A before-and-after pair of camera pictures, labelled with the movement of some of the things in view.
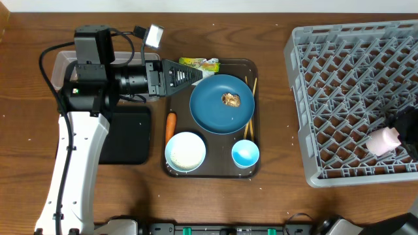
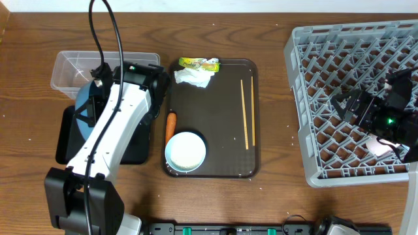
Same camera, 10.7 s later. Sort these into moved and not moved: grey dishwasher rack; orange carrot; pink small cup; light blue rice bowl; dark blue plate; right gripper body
Moved: dark blue plate; right gripper body
Not moved: pink small cup; orange carrot; grey dishwasher rack; light blue rice bowl
